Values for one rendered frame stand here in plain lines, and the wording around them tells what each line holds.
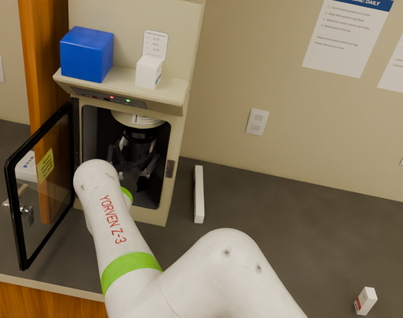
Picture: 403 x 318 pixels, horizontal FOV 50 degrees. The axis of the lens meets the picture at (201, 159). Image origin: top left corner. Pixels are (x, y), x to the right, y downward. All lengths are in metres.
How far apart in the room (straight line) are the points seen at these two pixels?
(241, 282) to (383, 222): 1.22
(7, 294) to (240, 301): 0.99
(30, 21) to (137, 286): 0.65
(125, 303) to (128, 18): 0.67
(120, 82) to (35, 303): 0.79
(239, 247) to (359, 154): 1.20
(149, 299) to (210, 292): 0.10
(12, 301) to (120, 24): 0.94
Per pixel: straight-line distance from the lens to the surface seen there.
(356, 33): 1.57
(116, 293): 0.77
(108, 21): 1.13
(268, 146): 1.77
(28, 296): 1.52
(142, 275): 0.77
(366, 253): 1.68
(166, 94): 1.07
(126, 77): 1.12
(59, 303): 1.50
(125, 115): 1.28
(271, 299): 0.71
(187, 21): 1.08
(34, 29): 1.11
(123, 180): 1.20
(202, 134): 1.75
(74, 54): 1.07
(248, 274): 0.69
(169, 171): 1.33
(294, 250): 1.56
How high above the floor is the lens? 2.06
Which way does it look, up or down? 38 degrees down
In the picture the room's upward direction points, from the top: 12 degrees clockwise
